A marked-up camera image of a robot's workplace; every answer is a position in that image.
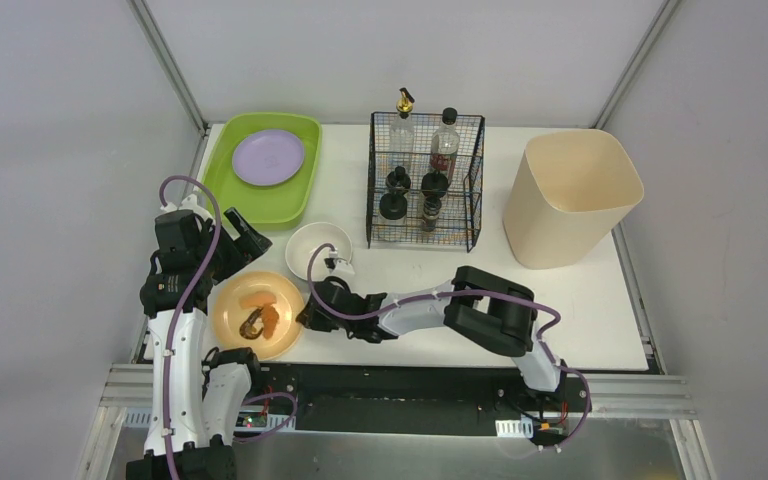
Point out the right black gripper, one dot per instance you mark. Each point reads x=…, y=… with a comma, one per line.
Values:
x=317, y=312

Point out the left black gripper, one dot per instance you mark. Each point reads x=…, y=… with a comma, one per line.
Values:
x=244, y=234

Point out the white ceramic bowl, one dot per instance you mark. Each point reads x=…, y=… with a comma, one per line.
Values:
x=306, y=240

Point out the yellow plate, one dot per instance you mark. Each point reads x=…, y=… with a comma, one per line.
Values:
x=227, y=316

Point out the purple plate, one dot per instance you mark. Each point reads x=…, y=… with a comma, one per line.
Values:
x=268, y=157

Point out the white spice jar black cap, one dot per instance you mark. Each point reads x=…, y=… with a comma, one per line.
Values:
x=398, y=181

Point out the small brown spice bottle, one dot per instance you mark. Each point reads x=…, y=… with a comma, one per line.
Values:
x=430, y=213

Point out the clear bottle gold pourer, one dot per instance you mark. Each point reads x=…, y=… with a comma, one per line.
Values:
x=402, y=129

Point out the salt grinder jar black lid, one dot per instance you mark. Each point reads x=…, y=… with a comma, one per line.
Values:
x=434, y=184

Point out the clear bottle red label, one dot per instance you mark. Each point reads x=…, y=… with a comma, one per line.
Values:
x=445, y=145

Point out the pepper grinder jar black lid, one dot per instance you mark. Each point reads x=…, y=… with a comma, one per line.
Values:
x=393, y=207

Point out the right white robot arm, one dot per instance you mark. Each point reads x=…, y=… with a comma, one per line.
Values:
x=496, y=314

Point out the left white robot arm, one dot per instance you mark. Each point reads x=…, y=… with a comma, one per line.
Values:
x=194, y=402

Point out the orange food piece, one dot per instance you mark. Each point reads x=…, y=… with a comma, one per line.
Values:
x=269, y=318

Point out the orange melon slice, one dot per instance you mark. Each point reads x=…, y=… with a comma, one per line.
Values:
x=259, y=299

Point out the dark mussel shell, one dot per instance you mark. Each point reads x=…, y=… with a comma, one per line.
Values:
x=249, y=329

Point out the green plastic tub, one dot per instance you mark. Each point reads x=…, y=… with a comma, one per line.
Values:
x=278, y=207

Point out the beige plastic bin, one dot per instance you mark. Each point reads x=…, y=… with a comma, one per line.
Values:
x=571, y=189

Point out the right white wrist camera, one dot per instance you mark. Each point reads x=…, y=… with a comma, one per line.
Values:
x=338, y=266

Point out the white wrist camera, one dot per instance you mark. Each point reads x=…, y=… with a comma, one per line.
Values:
x=192, y=203
x=338, y=266

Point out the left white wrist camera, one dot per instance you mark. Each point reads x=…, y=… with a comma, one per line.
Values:
x=192, y=203

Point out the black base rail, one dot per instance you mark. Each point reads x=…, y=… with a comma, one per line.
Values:
x=408, y=400

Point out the black wire basket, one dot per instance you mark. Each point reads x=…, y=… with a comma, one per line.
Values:
x=412, y=199

